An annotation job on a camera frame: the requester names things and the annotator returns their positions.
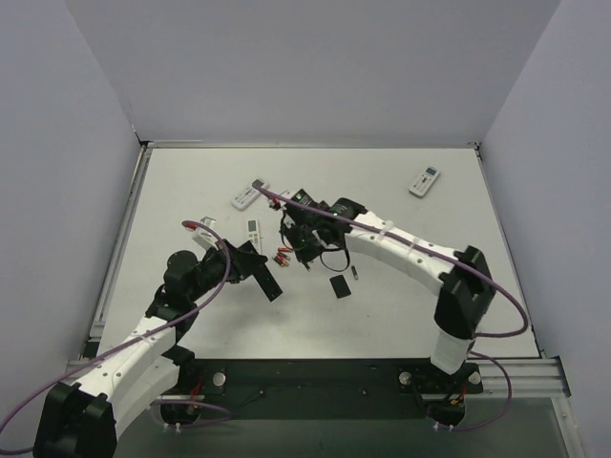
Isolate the white remote top right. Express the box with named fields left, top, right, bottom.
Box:
left=409, top=166, right=440, bottom=198

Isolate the black remote control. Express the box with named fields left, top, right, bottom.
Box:
left=253, top=265, right=283, bottom=302

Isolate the purple cable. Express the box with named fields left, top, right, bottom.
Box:
left=0, top=219, right=238, bottom=454
left=257, top=185, right=531, bottom=433

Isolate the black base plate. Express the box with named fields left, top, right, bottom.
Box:
left=168, top=359, right=463, bottom=420

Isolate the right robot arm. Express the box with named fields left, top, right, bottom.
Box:
left=281, top=190, right=495, bottom=375

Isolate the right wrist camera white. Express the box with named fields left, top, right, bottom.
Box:
left=268, top=189, right=314, bottom=211

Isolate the black battery cover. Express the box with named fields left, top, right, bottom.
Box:
left=329, top=275, right=351, bottom=299

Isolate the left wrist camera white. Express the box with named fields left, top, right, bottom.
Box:
left=186, top=217, right=218, bottom=250

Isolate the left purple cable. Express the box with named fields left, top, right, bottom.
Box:
left=0, top=219, right=238, bottom=454

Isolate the white remote upright centre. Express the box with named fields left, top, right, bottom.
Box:
left=246, top=219, right=263, bottom=254

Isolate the white remote top left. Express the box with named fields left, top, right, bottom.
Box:
left=230, top=178, right=269, bottom=211

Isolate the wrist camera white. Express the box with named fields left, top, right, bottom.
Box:
left=186, top=217, right=218, bottom=250
left=268, top=189, right=314, bottom=211

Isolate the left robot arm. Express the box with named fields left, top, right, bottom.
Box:
left=32, top=240, right=268, bottom=457

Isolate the aluminium front rail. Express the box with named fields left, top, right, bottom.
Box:
left=79, top=356, right=571, bottom=401

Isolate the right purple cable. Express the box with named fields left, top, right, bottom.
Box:
left=257, top=185, right=531, bottom=433

